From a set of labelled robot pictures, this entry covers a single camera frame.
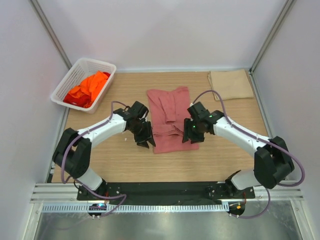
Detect orange t shirt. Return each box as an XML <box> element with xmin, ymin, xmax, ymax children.
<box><xmin>63</xmin><ymin>71</ymin><xmax>111</xmax><ymax>109</ymax></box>

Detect left aluminium frame post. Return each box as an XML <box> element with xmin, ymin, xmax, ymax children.
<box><xmin>28</xmin><ymin>0</ymin><xmax>73</xmax><ymax>70</ymax></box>

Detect folded beige t shirt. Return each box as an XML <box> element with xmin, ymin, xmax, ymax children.
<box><xmin>207</xmin><ymin>69</ymin><xmax>255</xmax><ymax>100</ymax></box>

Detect pink t shirt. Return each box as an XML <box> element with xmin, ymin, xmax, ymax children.
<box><xmin>146</xmin><ymin>86</ymin><xmax>199</xmax><ymax>154</ymax></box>

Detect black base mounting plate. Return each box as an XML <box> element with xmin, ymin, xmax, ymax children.
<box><xmin>76</xmin><ymin>181</ymin><xmax>256</xmax><ymax>206</ymax></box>

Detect white plastic laundry basket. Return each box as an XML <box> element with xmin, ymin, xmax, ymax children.
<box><xmin>50</xmin><ymin>58</ymin><xmax>117</xmax><ymax>114</ymax></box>

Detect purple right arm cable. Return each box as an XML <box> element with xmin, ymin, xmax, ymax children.
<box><xmin>191</xmin><ymin>90</ymin><xmax>306</xmax><ymax>220</ymax></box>

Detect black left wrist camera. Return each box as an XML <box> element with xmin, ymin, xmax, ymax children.
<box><xmin>127</xmin><ymin>101</ymin><xmax>149</xmax><ymax>119</ymax></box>

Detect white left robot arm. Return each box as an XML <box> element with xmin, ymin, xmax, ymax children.
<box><xmin>52</xmin><ymin>107</ymin><xmax>156</xmax><ymax>200</ymax></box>

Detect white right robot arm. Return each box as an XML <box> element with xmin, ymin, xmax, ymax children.
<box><xmin>182</xmin><ymin>110</ymin><xmax>295</xmax><ymax>198</ymax></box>

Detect aluminium frame post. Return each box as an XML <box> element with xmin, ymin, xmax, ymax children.
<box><xmin>249</xmin><ymin>0</ymin><xmax>297</xmax><ymax>76</ymax></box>
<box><xmin>28</xmin><ymin>0</ymin><xmax>73</xmax><ymax>70</ymax></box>

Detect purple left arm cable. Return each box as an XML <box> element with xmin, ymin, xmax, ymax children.
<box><xmin>60</xmin><ymin>100</ymin><xmax>128</xmax><ymax>217</ymax></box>

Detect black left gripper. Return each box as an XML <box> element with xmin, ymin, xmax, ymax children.
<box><xmin>128</xmin><ymin>120</ymin><xmax>156</xmax><ymax>149</ymax></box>

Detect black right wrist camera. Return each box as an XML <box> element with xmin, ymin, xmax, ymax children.
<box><xmin>187</xmin><ymin>101</ymin><xmax>211</xmax><ymax>123</ymax></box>

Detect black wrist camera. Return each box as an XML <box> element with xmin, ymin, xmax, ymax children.
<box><xmin>187</xmin><ymin>101</ymin><xmax>211</xmax><ymax>123</ymax></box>
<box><xmin>127</xmin><ymin>101</ymin><xmax>149</xmax><ymax>119</ymax></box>

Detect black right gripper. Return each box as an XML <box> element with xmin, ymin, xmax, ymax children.
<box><xmin>183</xmin><ymin>117</ymin><xmax>205</xmax><ymax>144</ymax></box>

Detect white slotted cable duct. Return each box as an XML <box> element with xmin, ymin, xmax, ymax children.
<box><xmin>41</xmin><ymin>202</ymin><xmax>229</xmax><ymax>214</ymax></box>

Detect right aluminium frame post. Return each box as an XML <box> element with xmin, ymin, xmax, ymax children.
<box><xmin>249</xmin><ymin>0</ymin><xmax>297</xmax><ymax>76</ymax></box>

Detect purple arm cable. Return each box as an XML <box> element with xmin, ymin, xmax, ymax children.
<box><xmin>191</xmin><ymin>90</ymin><xmax>306</xmax><ymax>220</ymax></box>
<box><xmin>60</xmin><ymin>100</ymin><xmax>128</xmax><ymax>217</ymax></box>

